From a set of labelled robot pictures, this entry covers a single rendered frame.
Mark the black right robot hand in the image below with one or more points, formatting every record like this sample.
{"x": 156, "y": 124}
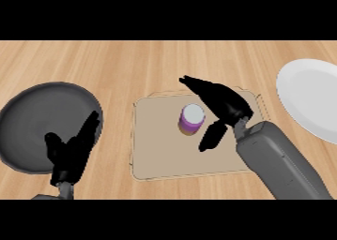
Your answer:
{"x": 221, "y": 97}

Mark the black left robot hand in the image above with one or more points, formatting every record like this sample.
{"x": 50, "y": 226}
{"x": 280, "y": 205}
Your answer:
{"x": 72, "y": 156}

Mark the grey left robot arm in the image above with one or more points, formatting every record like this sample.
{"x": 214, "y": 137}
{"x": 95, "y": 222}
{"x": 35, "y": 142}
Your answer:
{"x": 57, "y": 191}

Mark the purple can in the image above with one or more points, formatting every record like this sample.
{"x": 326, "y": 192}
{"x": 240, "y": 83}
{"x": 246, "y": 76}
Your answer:
{"x": 191, "y": 119}

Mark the dark grey round plate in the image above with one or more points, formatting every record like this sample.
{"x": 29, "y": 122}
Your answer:
{"x": 35, "y": 125}

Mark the tan rectangular tray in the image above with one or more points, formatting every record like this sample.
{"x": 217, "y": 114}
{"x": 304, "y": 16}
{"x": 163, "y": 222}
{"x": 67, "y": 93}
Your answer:
{"x": 175, "y": 150}

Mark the white round plate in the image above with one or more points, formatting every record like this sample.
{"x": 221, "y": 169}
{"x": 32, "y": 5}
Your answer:
{"x": 314, "y": 97}

